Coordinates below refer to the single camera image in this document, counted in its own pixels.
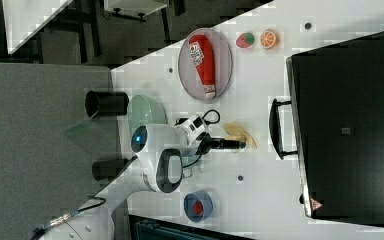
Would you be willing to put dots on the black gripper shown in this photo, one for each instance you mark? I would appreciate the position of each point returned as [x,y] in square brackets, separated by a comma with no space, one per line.
[207,143]

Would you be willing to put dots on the yellow peeled banana toy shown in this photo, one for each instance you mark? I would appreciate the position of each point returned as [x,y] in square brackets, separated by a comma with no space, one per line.
[237,132]

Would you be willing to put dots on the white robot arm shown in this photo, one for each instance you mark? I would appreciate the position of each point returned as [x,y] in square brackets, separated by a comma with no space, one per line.
[156,167]

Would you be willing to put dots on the blue bowl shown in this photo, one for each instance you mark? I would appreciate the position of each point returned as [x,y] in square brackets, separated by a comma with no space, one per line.
[205,199]

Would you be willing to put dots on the red strawberry in bowl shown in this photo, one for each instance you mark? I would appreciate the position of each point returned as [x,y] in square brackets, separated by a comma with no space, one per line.
[197,207]

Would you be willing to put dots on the green perforated colander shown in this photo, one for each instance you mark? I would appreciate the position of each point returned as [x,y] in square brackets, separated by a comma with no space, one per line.
[144,110]

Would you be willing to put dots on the grey round plate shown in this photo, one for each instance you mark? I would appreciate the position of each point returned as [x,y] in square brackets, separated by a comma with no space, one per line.
[223,65]

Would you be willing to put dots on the red ketchup bottle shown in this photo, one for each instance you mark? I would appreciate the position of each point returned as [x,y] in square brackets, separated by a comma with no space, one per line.
[201,53]

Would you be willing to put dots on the red toy strawberry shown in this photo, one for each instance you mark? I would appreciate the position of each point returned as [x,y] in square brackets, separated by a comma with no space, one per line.
[245,40]

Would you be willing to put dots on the orange slice toy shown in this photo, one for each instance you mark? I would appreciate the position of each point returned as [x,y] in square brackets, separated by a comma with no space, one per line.
[269,39]

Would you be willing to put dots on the large black pot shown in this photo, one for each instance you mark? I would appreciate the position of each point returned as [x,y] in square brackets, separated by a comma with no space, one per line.
[106,103]

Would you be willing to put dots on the silver toaster oven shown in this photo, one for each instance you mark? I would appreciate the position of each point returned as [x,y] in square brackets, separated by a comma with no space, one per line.
[337,102]

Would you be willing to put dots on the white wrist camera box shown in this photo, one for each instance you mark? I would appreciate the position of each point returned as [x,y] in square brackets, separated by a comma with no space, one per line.
[194,126]

